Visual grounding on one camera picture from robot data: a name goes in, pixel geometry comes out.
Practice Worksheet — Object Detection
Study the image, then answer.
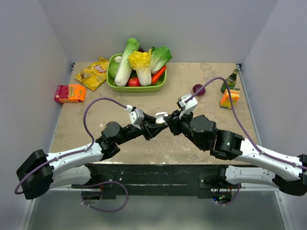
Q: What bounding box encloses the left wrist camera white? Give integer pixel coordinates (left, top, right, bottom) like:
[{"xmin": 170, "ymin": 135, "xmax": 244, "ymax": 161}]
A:
[{"xmin": 126, "ymin": 105, "xmax": 144, "ymax": 130}]

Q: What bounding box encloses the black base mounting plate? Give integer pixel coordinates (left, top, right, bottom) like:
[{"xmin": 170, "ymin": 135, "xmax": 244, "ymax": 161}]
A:
[{"xmin": 72, "ymin": 164, "xmax": 239, "ymax": 203}]

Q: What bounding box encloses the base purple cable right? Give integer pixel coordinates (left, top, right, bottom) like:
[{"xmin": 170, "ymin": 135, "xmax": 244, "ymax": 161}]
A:
[{"xmin": 214, "ymin": 184, "xmax": 241, "ymax": 206}]

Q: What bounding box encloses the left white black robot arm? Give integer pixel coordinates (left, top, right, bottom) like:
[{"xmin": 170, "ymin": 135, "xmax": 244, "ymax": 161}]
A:
[{"xmin": 16, "ymin": 109, "xmax": 168, "ymax": 200}]

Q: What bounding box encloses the orange sponge pack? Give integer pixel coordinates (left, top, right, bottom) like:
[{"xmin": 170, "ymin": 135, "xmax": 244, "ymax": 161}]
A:
[{"xmin": 220, "ymin": 88, "xmax": 240, "ymax": 109}]

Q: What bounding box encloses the purple red onion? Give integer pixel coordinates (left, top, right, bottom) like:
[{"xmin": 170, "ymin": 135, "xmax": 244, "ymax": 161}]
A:
[{"xmin": 192, "ymin": 84, "xmax": 206, "ymax": 96}]

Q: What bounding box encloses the yellow napa cabbage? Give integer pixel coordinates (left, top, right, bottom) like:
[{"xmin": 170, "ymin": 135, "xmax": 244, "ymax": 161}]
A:
[{"xmin": 129, "ymin": 49, "xmax": 152, "ymax": 86}]

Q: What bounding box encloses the green Perrier bottle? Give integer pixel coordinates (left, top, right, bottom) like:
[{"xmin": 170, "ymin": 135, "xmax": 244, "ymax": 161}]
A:
[{"xmin": 221, "ymin": 69, "xmax": 239, "ymax": 93}]

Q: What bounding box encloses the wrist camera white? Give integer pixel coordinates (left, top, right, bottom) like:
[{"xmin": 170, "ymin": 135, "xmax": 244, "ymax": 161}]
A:
[
  {"xmin": 126, "ymin": 105, "xmax": 144, "ymax": 130},
  {"xmin": 177, "ymin": 93, "xmax": 198, "ymax": 119}
]

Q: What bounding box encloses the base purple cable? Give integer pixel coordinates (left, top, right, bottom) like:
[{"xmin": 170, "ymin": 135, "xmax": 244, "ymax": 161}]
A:
[
  {"xmin": 214, "ymin": 184, "xmax": 241, "ymax": 206},
  {"xmin": 81, "ymin": 181, "xmax": 129, "ymax": 213}
]

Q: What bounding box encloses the white gold-rimmed charging case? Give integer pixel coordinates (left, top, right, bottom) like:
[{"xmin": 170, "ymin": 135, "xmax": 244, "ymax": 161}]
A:
[{"xmin": 154, "ymin": 112, "xmax": 168, "ymax": 125}]

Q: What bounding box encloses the yellow Lays chips bag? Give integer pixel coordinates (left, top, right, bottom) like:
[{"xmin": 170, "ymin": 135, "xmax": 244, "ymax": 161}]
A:
[{"xmin": 75, "ymin": 56, "xmax": 109, "ymax": 92}]

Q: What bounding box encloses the red tomato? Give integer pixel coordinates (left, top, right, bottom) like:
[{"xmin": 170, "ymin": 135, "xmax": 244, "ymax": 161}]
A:
[{"xmin": 127, "ymin": 77, "xmax": 141, "ymax": 87}]

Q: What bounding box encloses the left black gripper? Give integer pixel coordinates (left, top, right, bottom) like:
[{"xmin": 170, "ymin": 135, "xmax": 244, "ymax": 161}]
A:
[{"xmin": 116, "ymin": 112, "xmax": 167, "ymax": 145}]

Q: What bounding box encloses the green leaf lettuce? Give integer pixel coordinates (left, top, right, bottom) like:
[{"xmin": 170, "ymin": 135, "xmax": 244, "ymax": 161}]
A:
[{"xmin": 150, "ymin": 46, "xmax": 172, "ymax": 74}]

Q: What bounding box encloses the pink orange snack box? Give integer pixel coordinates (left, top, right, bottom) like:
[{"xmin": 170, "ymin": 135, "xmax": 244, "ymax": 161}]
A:
[{"xmin": 54, "ymin": 84, "xmax": 86, "ymax": 104}]

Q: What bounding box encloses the green plastic basket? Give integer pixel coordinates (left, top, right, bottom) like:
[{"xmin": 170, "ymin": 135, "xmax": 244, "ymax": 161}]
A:
[{"xmin": 106, "ymin": 53, "xmax": 168, "ymax": 93}]

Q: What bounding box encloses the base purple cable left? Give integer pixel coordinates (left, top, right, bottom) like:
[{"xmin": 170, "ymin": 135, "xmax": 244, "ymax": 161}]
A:
[{"xmin": 81, "ymin": 181, "xmax": 129, "ymax": 213}]

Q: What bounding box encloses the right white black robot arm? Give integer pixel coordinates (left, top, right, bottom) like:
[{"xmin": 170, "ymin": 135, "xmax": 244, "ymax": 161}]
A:
[{"xmin": 164, "ymin": 110, "xmax": 307, "ymax": 196}]

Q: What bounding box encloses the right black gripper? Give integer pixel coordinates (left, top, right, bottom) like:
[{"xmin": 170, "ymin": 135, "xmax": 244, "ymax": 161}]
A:
[{"xmin": 164, "ymin": 107, "xmax": 206, "ymax": 150}]

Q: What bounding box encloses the orange carrot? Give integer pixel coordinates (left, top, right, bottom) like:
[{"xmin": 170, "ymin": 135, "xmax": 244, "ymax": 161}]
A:
[{"xmin": 152, "ymin": 66, "xmax": 167, "ymax": 85}]

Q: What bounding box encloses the round green cabbage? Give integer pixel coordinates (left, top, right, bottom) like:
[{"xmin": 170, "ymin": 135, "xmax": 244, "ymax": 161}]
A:
[{"xmin": 108, "ymin": 62, "xmax": 119, "ymax": 79}]

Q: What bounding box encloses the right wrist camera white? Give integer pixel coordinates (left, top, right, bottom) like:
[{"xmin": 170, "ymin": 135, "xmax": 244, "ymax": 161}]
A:
[{"xmin": 177, "ymin": 93, "xmax": 198, "ymax": 119}]

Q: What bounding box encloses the tall napa cabbage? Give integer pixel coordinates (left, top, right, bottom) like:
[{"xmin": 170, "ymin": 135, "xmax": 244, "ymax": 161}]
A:
[{"xmin": 115, "ymin": 37, "xmax": 140, "ymax": 87}]

